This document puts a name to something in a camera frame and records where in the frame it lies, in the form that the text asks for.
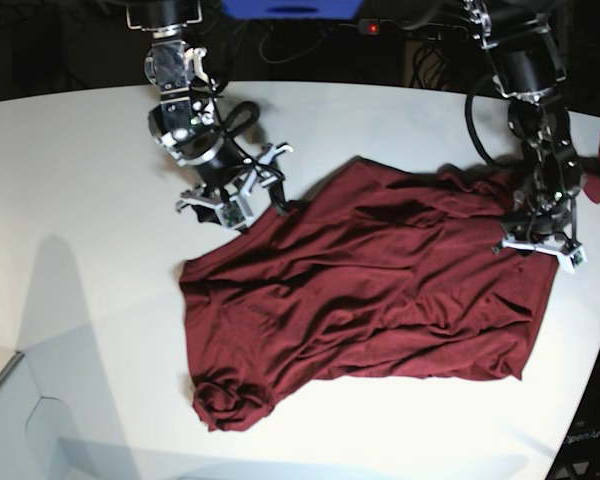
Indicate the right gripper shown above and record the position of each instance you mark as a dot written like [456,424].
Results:
[230,176]

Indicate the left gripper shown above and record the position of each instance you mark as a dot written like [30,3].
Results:
[542,222]

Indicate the dark red t-shirt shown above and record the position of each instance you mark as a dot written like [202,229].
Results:
[383,273]

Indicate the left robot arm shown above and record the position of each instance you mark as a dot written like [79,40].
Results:
[527,71]

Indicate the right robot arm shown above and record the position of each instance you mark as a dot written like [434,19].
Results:
[189,125]

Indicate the blue box at top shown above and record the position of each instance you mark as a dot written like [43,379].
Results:
[291,9]

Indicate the black power strip red light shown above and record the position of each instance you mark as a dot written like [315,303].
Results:
[434,32]

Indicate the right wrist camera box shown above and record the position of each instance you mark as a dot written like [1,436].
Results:
[235,216]

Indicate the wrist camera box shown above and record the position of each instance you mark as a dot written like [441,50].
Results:
[235,216]
[572,260]

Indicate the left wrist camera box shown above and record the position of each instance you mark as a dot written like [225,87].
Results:
[572,260]

